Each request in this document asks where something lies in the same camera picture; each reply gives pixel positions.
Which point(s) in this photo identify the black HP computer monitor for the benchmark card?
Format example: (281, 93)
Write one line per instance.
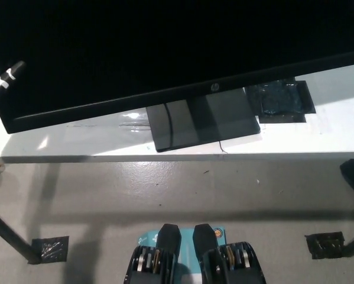
(153, 53)

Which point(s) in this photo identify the teal cardboard box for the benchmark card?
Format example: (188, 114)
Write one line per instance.
(188, 254)

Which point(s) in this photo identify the black plastic bag on table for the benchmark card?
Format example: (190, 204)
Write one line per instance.
(278, 100)

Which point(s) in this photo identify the clear plastic tape sheet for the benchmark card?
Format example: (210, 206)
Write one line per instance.
(135, 124)

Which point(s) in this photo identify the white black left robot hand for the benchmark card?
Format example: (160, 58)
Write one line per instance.
(5, 80)

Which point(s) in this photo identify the black floor tape patch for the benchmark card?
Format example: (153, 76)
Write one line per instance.
(51, 250)
(326, 245)

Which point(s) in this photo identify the black ribbed robot body block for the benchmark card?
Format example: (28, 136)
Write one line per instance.
(233, 263)
(153, 263)

